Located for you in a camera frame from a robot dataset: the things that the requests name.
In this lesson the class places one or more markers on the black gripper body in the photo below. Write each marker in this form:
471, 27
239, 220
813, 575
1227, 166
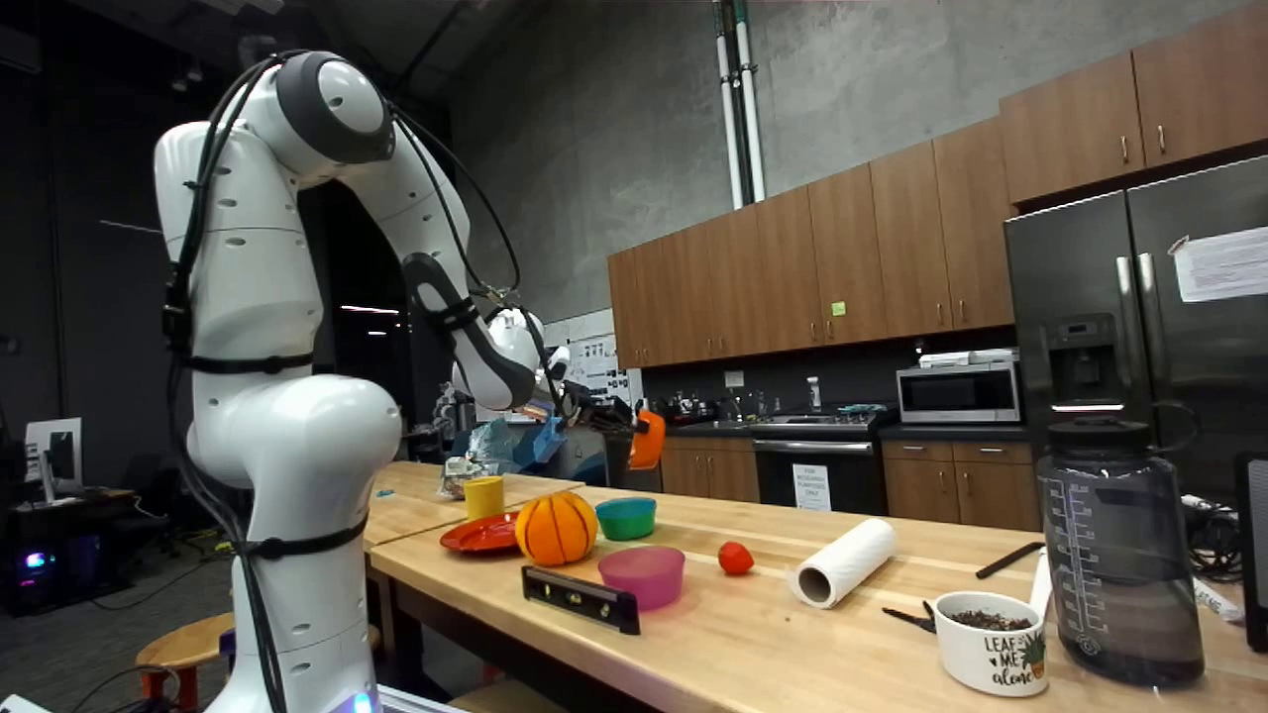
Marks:
583, 407

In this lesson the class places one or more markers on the orange plastic bowl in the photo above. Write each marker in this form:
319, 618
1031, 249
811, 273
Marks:
648, 440

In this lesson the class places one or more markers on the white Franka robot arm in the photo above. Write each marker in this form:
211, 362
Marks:
290, 449

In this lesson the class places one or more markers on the teal green bowl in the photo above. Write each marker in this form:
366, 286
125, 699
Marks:
628, 519

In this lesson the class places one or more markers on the pink plastic bowl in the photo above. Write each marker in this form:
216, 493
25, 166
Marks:
639, 579

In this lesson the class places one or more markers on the blue cloth bundle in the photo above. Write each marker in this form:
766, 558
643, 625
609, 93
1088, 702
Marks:
520, 447

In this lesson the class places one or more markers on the brown sink base cabinet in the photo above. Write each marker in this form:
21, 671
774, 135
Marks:
709, 471

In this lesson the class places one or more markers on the orange plush basketball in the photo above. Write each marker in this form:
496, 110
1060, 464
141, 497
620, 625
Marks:
557, 529

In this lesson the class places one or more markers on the yellow mug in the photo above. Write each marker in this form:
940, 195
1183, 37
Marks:
486, 497

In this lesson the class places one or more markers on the clear plastic bag with items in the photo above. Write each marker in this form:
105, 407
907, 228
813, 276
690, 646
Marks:
459, 472

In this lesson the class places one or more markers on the red glossy plate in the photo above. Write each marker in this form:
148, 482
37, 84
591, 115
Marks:
476, 535

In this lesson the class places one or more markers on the red toy strawberry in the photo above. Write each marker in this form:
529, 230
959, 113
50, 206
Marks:
734, 562

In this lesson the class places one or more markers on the black spirit level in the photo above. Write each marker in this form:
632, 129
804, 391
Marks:
580, 599

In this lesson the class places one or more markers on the white bottle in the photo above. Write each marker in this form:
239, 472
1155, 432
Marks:
813, 395

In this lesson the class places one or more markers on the white paper notice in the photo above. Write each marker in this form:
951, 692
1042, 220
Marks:
813, 484
1223, 265

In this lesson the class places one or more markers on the long brown upper cabinets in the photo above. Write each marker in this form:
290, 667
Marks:
795, 278

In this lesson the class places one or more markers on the black built-in oven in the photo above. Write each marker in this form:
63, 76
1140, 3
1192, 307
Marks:
845, 471

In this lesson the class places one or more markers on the green sticky note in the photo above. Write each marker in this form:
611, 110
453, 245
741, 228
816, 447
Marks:
838, 307

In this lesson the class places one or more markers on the white paper towel roll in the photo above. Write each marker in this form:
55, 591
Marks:
845, 562

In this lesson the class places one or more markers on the silver microwave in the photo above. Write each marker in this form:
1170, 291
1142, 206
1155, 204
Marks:
951, 395

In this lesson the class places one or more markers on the brown base cabinet with drawers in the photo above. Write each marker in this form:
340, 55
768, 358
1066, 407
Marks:
957, 482

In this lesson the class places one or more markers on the white tray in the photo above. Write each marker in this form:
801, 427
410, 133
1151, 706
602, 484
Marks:
968, 358

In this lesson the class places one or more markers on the black pen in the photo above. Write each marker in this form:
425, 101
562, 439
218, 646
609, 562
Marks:
1013, 562

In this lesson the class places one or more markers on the dark bean pile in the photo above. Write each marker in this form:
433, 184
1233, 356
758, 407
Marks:
993, 618

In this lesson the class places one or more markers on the white printed mug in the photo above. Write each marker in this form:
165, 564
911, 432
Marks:
993, 659

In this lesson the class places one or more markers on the wooden seat red stool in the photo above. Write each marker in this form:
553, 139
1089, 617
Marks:
182, 641

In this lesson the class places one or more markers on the stainless steel fridge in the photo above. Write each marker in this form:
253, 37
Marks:
1093, 331

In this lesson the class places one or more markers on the dark clear water jug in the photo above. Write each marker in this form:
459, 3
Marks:
1120, 567

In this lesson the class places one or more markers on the small desk monitor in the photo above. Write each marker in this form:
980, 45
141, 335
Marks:
53, 459

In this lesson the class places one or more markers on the brown cabinet over fridge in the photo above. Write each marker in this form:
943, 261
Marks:
1122, 106

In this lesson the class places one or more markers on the grey wall pipe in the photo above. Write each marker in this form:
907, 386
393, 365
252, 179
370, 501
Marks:
737, 106

